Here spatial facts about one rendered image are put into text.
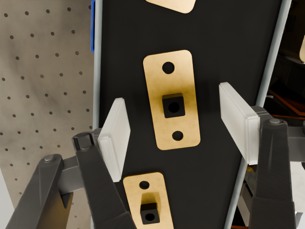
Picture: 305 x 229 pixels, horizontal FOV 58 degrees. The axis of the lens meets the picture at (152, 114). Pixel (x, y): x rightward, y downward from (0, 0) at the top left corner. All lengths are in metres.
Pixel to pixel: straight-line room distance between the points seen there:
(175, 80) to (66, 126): 0.59
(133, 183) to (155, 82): 0.10
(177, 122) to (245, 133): 0.09
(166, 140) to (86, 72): 0.50
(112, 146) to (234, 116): 0.08
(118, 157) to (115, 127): 0.02
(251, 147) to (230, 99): 0.04
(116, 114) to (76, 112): 0.58
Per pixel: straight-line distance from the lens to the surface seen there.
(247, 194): 0.85
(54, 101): 0.76
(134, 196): 0.27
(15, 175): 0.92
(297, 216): 0.56
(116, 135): 0.17
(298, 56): 0.34
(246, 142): 0.16
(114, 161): 0.16
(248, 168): 0.39
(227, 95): 0.19
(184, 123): 0.24
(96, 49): 0.22
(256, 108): 0.19
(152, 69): 0.22
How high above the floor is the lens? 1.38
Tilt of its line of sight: 68 degrees down
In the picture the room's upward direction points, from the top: 178 degrees counter-clockwise
